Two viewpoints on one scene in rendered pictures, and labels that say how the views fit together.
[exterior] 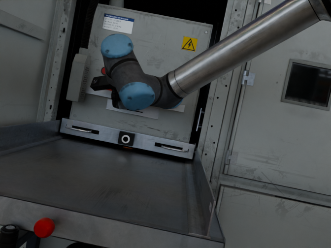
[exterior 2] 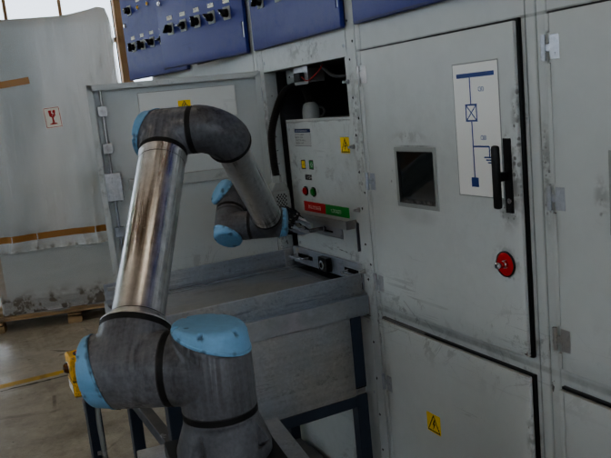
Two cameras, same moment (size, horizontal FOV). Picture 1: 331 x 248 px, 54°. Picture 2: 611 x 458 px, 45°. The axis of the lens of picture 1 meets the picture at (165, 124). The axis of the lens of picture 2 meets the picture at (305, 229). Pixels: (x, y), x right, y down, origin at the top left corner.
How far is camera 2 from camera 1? 2.05 m
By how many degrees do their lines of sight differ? 61
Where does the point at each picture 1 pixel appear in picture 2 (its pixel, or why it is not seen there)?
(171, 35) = (332, 139)
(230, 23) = (353, 114)
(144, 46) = (320, 156)
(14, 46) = not seen: hidden behind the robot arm
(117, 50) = (215, 198)
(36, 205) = not seen: hidden behind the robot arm
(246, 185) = (403, 319)
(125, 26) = (306, 138)
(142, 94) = (219, 235)
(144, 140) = (337, 264)
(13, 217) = not seen: hidden behind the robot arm
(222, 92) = (364, 201)
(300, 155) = (429, 276)
